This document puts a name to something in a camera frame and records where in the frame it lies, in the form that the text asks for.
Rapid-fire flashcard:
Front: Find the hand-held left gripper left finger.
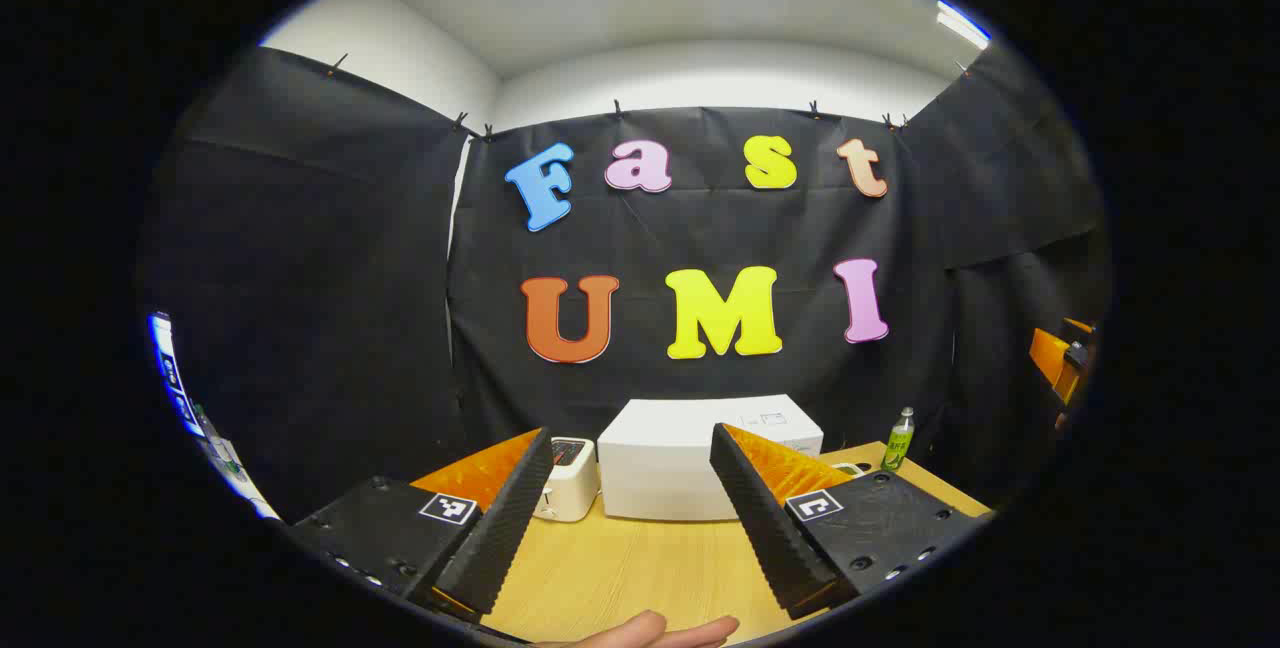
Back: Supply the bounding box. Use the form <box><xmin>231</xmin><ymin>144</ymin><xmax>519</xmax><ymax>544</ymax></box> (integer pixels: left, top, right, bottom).
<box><xmin>285</xmin><ymin>426</ymin><xmax>556</xmax><ymax>629</ymax></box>

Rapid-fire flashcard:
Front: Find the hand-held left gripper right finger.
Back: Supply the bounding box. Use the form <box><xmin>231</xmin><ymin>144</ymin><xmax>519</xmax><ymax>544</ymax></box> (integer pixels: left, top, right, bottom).
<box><xmin>709</xmin><ymin>422</ymin><xmax>986</xmax><ymax>621</ymax></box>

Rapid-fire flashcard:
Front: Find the white microwave oven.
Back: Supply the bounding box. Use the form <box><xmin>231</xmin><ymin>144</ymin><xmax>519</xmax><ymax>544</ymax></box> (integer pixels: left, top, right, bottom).
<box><xmin>597</xmin><ymin>394</ymin><xmax>825</xmax><ymax>522</ymax></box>

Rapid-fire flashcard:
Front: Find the white toaster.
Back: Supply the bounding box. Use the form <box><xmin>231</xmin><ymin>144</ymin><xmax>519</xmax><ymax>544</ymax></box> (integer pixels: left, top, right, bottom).
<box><xmin>533</xmin><ymin>437</ymin><xmax>600</xmax><ymax>524</ymax></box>

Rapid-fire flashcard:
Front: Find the green drink bottle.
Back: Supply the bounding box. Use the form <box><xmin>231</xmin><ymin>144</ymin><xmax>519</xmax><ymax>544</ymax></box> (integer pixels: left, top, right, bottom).
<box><xmin>882</xmin><ymin>407</ymin><xmax>916</xmax><ymax>473</ymax></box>

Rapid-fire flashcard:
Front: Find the black backdrop cloth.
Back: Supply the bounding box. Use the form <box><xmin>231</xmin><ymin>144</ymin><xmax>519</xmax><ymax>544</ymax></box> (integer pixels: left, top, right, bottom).
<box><xmin>135</xmin><ymin>46</ymin><xmax>1113</xmax><ymax>529</ymax></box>

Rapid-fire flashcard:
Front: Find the small ceiling light panel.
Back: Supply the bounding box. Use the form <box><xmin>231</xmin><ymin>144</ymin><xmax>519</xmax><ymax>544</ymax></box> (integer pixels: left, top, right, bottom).
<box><xmin>936</xmin><ymin>0</ymin><xmax>991</xmax><ymax>51</ymax></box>

